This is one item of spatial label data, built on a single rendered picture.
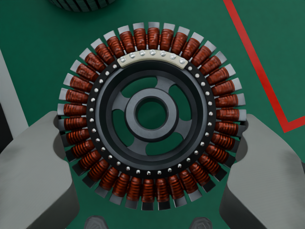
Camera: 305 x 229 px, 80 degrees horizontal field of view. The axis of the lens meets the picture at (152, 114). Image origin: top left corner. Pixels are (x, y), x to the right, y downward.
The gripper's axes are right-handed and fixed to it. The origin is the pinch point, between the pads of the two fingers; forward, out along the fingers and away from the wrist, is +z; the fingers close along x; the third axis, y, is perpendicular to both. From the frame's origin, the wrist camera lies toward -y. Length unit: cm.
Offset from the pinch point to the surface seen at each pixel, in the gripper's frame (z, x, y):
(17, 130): 4.8, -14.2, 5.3
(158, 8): 11.4, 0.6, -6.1
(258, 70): 7.6, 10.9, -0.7
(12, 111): 5.9, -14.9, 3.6
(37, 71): 8.0, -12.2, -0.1
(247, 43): 9.1, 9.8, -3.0
